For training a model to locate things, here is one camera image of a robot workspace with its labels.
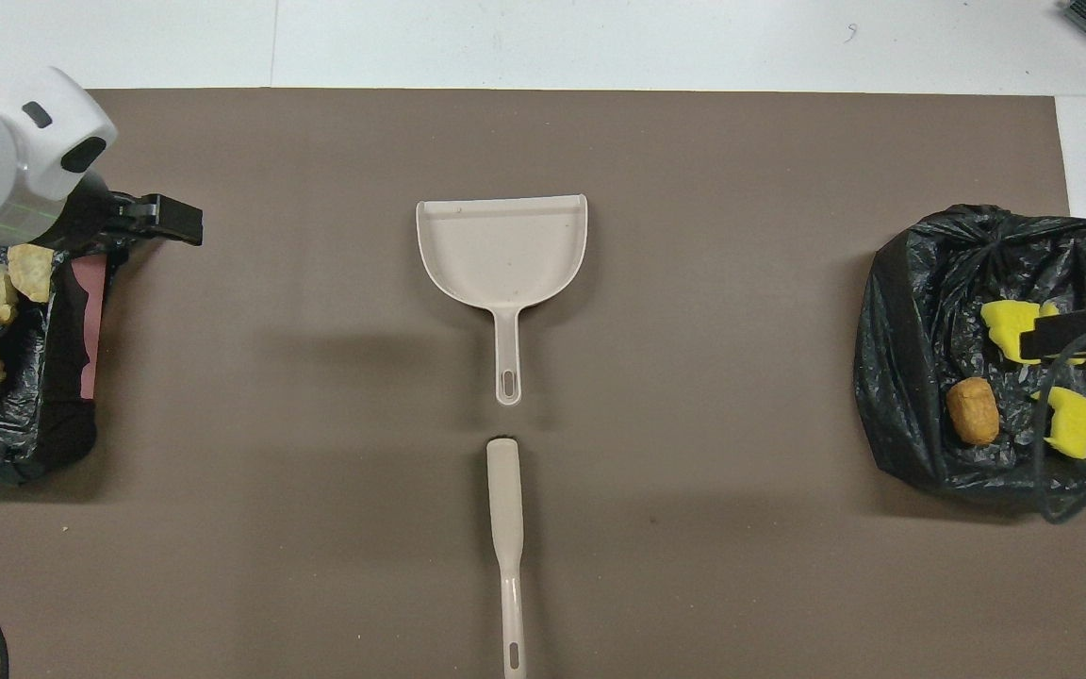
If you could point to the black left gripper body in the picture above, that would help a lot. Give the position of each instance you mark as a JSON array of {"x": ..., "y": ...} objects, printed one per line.
[{"x": 100, "y": 222}]

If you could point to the yellow sponge green backing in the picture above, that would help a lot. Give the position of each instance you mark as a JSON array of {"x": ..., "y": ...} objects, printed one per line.
[{"x": 1050, "y": 308}]

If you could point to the golden striped pastry piece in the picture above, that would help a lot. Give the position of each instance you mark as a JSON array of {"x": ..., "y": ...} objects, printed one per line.
[{"x": 34, "y": 273}]

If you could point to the notched yellow sponge piece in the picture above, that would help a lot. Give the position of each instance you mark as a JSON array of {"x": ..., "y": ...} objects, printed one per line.
[{"x": 1071, "y": 429}]

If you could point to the brown bread roll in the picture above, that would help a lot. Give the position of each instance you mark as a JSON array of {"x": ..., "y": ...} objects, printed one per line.
[{"x": 972, "y": 413}]

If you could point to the pale pastry piece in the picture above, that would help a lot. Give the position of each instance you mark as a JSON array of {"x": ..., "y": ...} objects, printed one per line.
[{"x": 4, "y": 297}]

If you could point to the beige plastic dustpan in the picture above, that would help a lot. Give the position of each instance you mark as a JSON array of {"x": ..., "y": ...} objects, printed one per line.
[{"x": 501, "y": 255}]

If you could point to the pink bin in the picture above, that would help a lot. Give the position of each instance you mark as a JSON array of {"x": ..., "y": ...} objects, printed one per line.
[{"x": 90, "y": 311}]

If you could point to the brown table mat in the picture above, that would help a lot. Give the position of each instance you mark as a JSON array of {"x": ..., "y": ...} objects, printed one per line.
[{"x": 694, "y": 141}]

